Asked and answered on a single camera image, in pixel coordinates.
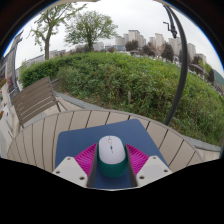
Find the thin-crowned tree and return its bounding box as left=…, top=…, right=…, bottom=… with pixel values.
left=29, top=3, right=88, bottom=62

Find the round-crowned tree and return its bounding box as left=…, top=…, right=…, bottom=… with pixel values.
left=64, top=10, right=119, bottom=53

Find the white and green computer mouse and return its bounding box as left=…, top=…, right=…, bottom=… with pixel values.
left=96, top=134, right=130, bottom=179

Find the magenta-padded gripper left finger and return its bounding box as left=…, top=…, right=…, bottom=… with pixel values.
left=52, top=142, right=100, bottom=188

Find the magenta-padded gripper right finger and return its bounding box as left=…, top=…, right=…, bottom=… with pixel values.
left=124, top=143, right=174, bottom=188

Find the slatted beige outdoor chair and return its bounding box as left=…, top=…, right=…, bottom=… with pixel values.
left=12, top=75, right=68, bottom=130

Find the dark curved parasol pole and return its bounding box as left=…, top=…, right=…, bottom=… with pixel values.
left=162, top=3, right=190, bottom=127

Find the dark blue mouse pad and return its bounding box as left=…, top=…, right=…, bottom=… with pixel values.
left=54, top=118, right=170, bottom=190

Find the group of high-rise buildings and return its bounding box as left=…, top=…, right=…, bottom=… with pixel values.
left=114, top=29, right=208, bottom=68

